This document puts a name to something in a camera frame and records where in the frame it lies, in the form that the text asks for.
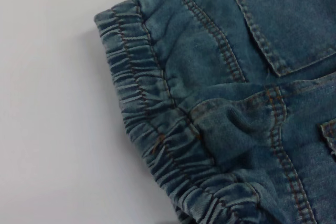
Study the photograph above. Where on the blue denim shorts with print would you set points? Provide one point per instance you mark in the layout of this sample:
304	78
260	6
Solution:
223	103

